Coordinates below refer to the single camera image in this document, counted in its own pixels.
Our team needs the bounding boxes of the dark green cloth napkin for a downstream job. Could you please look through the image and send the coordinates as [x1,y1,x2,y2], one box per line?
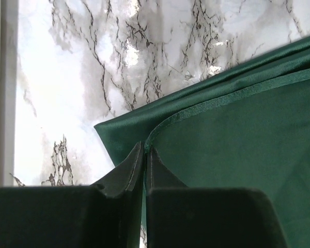
[95,36,310,247]

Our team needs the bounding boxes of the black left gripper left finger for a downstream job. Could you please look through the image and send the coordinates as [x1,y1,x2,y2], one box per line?
[0,143,144,247]

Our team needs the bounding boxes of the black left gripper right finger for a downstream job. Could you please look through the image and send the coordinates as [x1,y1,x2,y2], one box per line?
[146,149,288,248]

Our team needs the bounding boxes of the leaf-patterned serving tray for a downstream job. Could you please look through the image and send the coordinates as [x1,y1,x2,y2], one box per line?
[0,1,19,187]

